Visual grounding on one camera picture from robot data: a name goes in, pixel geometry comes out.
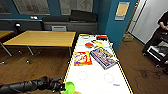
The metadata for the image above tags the green ball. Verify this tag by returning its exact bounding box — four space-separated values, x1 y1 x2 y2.
63 81 77 94

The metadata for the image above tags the yellow wooden gaming table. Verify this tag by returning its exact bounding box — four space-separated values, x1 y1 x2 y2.
63 33 135 94

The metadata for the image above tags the orange red game box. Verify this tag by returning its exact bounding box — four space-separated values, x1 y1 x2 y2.
72 50 93 67

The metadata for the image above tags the long wooden table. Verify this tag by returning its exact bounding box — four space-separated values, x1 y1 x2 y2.
0 30 16 65
2 30 77 65

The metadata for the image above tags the white paper sheet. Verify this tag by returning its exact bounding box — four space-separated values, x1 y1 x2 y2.
79 33 93 41

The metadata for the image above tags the white box on sofa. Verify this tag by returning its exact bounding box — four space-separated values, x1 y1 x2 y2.
51 25 69 33

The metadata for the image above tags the pale yellow item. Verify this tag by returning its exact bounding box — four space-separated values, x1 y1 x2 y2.
93 40 106 48

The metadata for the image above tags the red and black box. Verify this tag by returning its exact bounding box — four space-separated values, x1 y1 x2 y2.
96 34 109 41

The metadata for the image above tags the white sill outlet box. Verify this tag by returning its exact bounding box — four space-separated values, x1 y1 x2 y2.
29 15 39 20

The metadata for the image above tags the small black round object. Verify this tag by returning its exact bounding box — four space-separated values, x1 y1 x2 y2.
13 20 22 29

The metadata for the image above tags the black sofa cushion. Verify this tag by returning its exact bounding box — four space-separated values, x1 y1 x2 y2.
69 8 99 24

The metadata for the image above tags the black wheeled cart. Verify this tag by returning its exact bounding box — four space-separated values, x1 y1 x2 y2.
142 42 168 70

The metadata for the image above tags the grey wall bench sofa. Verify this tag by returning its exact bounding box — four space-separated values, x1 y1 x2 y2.
0 14 100 35

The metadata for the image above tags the interior wall window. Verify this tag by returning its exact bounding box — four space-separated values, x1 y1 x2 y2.
0 0 13 15
12 0 51 16
58 0 95 16

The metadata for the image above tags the small framed wall sign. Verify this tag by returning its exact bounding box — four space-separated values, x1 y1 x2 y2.
114 1 131 22

